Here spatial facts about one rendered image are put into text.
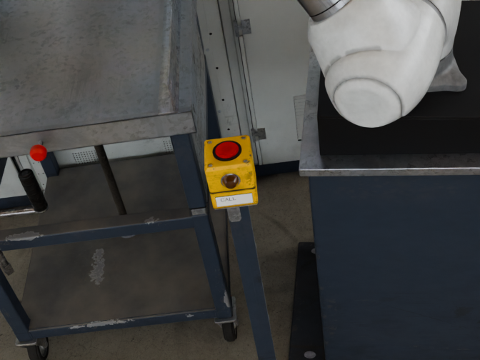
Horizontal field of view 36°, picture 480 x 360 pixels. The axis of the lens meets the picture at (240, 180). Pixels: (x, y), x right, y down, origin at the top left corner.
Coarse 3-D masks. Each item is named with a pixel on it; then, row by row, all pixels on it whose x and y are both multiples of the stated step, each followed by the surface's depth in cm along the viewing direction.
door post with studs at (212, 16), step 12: (204, 0) 202; (216, 12) 204; (216, 24) 207; (216, 36) 210; (216, 48) 213; (216, 60) 216; (216, 72) 219; (228, 72) 219; (228, 84) 222; (228, 96) 225; (228, 108) 228; (228, 120) 232; (228, 132) 235
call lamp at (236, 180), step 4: (224, 176) 122; (228, 176) 122; (232, 176) 122; (236, 176) 123; (224, 180) 122; (228, 180) 122; (232, 180) 122; (236, 180) 122; (240, 180) 123; (224, 184) 123; (228, 184) 122; (232, 184) 122; (236, 184) 123; (228, 188) 123; (232, 188) 123
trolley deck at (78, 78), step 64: (0, 0) 184; (64, 0) 180; (128, 0) 176; (192, 0) 171; (0, 64) 163; (64, 64) 159; (128, 64) 156; (192, 64) 153; (0, 128) 146; (64, 128) 143; (128, 128) 144; (192, 128) 145
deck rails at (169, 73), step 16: (176, 0) 168; (176, 16) 164; (176, 32) 160; (176, 48) 156; (176, 64) 153; (160, 80) 150; (176, 80) 149; (160, 96) 146; (176, 96) 145; (160, 112) 142; (176, 112) 142
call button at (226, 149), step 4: (220, 144) 125; (224, 144) 124; (228, 144) 124; (232, 144) 124; (216, 148) 125; (220, 148) 124; (224, 148) 124; (228, 148) 124; (232, 148) 124; (236, 148) 124; (216, 152) 124; (220, 152) 123; (224, 152) 123; (228, 152) 123; (232, 152) 123; (236, 152) 123; (220, 156) 123; (224, 156) 123; (228, 156) 123
